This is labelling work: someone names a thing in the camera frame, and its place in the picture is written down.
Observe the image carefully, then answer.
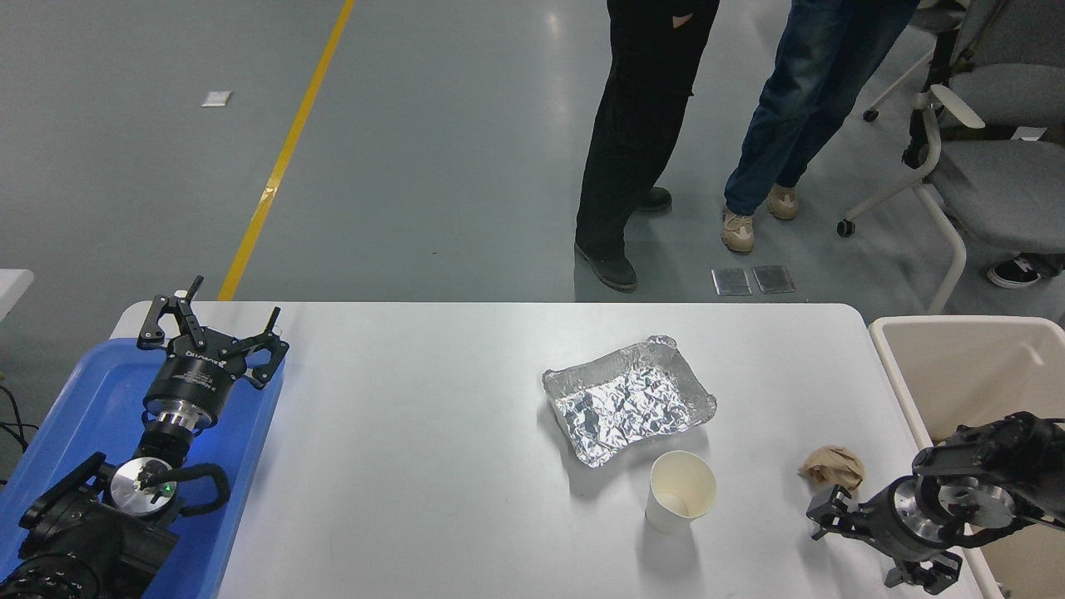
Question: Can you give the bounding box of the person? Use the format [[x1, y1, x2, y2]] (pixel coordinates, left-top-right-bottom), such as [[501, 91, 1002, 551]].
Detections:
[[721, 0, 920, 255], [574, 0, 721, 293], [986, 253, 1065, 290]]

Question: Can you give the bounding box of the large pale bin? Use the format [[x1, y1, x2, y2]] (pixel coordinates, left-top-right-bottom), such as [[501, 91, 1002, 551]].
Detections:
[[868, 316, 1065, 599]]

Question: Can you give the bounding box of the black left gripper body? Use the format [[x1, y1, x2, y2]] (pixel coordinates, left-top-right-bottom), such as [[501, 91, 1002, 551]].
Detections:
[[143, 329, 251, 419]]

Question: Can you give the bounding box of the white paper cup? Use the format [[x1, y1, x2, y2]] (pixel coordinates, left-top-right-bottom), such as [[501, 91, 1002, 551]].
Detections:
[[646, 450, 718, 534]]

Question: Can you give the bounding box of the white side table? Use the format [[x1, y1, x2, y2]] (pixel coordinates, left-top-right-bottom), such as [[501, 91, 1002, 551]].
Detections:
[[0, 269, 35, 322]]

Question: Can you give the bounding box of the crumpled foil tray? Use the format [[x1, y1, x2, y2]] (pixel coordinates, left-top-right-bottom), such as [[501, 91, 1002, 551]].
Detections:
[[542, 335, 718, 468]]

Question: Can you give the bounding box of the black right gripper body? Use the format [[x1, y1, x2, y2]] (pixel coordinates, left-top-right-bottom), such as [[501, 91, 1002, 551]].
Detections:
[[861, 489, 950, 567]]

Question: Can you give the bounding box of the crumpled tan paper ball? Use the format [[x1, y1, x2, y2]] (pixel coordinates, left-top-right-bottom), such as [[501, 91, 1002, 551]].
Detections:
[[797, 445, 866, 492]]

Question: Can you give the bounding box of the black cable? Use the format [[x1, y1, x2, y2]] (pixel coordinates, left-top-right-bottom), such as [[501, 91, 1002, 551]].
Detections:
[[0, 384, 39, 488]]

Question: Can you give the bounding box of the blue plastic tray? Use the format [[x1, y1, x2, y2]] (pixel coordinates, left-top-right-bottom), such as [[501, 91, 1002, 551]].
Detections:
[[0, 335, 286, 599]]

